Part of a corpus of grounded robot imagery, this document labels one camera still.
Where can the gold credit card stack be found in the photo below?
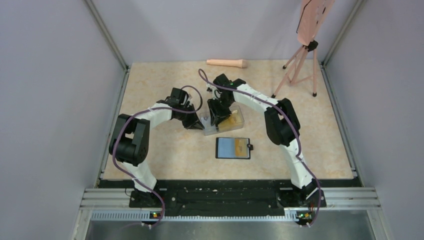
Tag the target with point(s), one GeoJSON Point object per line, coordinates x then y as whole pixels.
{"type": "Point", "coordinates": [235, 121]}

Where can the pink board on tripod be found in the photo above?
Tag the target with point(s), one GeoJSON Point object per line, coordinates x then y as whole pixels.
{"type": "Point", "coordinates": [312, 15]}

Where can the black card holder wallet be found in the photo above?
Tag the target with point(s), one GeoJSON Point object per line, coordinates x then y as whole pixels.
{"type": "Point", "coordinates": [225, 148]}

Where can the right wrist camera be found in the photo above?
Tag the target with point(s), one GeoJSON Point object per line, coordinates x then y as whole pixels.
{"type": "Point", "coordinates": [215, 92]}

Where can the pink tripod stand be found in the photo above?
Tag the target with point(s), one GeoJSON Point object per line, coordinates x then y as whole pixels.
{"type": "Point", "coordinates": [297, 61]}

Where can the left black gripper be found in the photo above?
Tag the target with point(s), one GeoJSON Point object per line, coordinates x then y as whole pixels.
{"type": "Point", "coordinates": [194, 123]}

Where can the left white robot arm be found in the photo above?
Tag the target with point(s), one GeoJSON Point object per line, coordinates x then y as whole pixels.
{"type": "Point", "coordinates": [129, 144]}

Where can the silver credit card stack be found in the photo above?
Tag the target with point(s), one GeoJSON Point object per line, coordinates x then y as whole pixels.
{"type": "Point", "coordinates": [206, 121]}

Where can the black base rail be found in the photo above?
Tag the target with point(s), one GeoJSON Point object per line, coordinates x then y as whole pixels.
{"type": "Point", "coordinates": [219, 198]}

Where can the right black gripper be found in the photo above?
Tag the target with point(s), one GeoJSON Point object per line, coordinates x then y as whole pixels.
{"type": "Point", "coordinates": [217, 116]}

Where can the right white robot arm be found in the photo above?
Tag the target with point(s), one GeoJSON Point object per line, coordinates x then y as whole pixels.
{"type": "Point", "coordinates": [281, 122]}

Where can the clear plastic card box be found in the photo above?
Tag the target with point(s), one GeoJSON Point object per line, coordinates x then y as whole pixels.
{"type": "Point", "coordinates": [215, 128]}

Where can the pink microphone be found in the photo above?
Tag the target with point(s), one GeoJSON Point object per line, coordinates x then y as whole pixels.
{"type": "Point", "coordinates": [239, 63]}

